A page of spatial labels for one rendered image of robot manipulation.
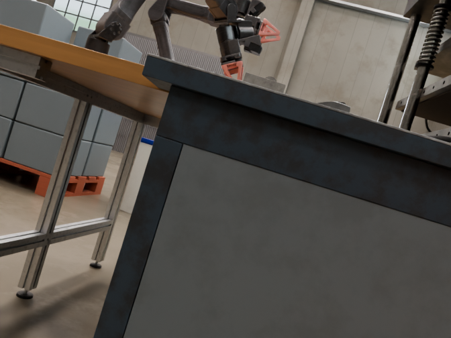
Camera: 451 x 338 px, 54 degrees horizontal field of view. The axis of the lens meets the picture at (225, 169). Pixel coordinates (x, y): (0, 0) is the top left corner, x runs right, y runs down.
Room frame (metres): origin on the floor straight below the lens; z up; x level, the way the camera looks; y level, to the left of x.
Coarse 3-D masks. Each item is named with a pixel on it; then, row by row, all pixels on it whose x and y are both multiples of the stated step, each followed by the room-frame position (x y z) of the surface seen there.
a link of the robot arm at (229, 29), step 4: (220, 28) 1.43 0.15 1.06; (224, 28) 1.42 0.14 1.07; (228, 28) 1.43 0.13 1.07; (232, 28) 1.44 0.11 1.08; (236, 28) 1.46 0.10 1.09; (216, 32) 1.45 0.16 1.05; (220, 32) 1.43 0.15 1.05; (224, 32) 1.42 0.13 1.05; (228, 32) 1.42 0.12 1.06; (232, 32) 1.43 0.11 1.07; (236, 32) 1.46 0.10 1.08; (220, 36) 1.43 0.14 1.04; (224, 36) 1.42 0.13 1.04; (228, 36) 1.42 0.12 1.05; (232, 36) 1.43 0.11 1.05; (236, 36) 1.46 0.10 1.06; (220, 40) 1.43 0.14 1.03; (224, 40) 1.43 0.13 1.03
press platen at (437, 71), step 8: (448, 40) 2.12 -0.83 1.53; (440, 48) 2.20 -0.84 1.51; (448, 48) 2.12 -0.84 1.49; (440, 56) 2.25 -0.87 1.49; (448, 56) 2.22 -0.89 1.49; (432, 64) 2.40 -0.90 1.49; (440, 64) 2.36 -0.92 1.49; (448, 64) 2.33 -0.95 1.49; (432, 72) 2.53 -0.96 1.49; (440, 72) 2.49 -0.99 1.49; (448, 72) 2.45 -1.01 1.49
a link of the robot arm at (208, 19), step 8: (160, 0) 1.78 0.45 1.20; (168, 0) 1.79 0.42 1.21; (176, 0) 1.79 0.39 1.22; (152, 8) 1.79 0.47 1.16; (160, 8) 1.78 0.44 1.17; (168, 8) 1.79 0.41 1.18; (176, 8) 1.79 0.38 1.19; (184, 8) 1.79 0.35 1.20; (192, 8) 1.78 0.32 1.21; (200, 8) 1.77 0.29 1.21; (152, 16) 1.78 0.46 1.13; (160, 16) 1.78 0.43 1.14; (168, 16) 1.86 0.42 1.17; (192, 16) 1.79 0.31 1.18; (200, 16) 1.77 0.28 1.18; (208, 16) 1.76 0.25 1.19; (216, 24) 1.78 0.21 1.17; (224, 24) 1.80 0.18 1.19
